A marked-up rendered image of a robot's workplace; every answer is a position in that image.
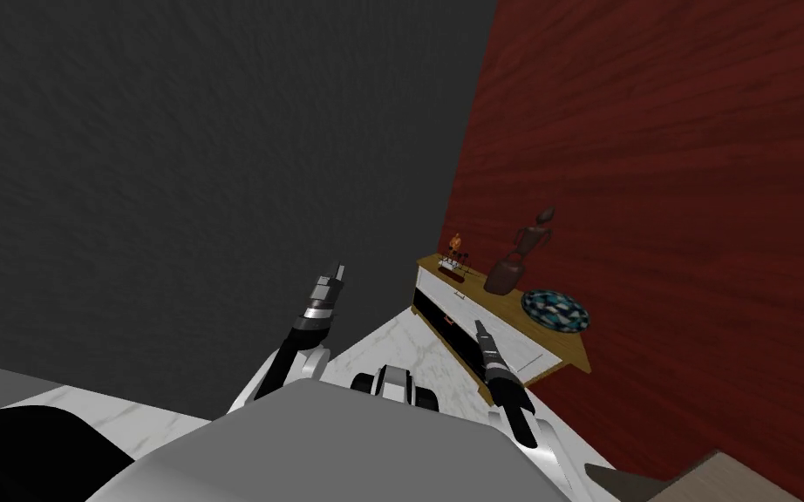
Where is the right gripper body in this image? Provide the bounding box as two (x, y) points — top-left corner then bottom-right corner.
(473, 319), (504, 369)

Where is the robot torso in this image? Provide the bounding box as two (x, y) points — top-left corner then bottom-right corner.
(86, 363), (572, 502)

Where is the white sideboard with wooden top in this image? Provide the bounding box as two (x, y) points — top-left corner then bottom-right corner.
(410, 206), (594, 406)

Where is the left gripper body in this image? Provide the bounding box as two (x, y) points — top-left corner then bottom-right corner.
(310, 261), (347, 309)

